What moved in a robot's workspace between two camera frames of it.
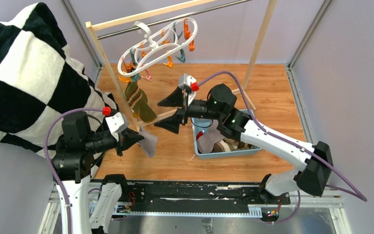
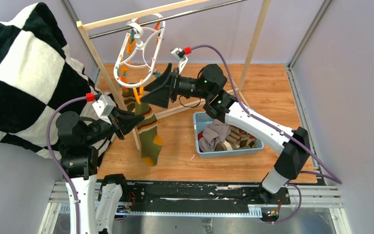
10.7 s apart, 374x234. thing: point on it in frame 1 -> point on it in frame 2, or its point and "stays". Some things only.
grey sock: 207,140 stays
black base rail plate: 196,195 stays
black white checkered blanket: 28,78 stays
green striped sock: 137,100 -> 150,142
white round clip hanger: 152,49 -> 137,30
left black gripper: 127,138 -> 127,120
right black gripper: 172,123 -> 158,97
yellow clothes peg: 170,63 -> 138,96
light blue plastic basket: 200,125 stays
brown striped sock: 227,145 stays
